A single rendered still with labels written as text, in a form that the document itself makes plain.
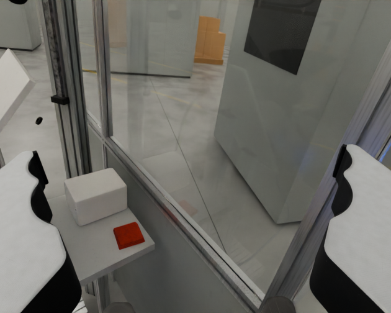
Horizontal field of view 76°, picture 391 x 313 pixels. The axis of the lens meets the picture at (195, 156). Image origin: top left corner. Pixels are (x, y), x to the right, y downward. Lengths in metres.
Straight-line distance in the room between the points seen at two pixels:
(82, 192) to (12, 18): 6.93
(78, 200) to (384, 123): 0.75
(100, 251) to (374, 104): 0.74
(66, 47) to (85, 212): 0.50
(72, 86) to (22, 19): 6.67
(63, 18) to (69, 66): 0.13
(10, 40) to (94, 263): 7.19
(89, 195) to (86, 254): 0.17
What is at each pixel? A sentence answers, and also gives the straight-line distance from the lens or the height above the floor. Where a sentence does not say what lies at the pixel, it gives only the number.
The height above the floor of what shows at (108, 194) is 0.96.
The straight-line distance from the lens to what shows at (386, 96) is 0.35.
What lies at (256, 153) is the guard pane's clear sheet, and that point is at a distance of 0.46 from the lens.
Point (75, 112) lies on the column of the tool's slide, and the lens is 0.97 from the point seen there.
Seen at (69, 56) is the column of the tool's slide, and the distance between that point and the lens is 0.92.
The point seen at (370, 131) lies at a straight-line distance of 0.36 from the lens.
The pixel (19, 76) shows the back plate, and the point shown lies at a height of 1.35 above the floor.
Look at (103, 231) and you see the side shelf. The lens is 0.88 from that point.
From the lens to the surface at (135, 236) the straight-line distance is 0.83.
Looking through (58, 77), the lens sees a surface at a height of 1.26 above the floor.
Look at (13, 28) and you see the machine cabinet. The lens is 7.67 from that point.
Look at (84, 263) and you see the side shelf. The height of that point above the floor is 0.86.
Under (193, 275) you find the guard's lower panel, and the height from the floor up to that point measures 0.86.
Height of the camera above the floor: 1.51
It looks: 31 degrees down
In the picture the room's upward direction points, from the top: 9 degrees clockwise
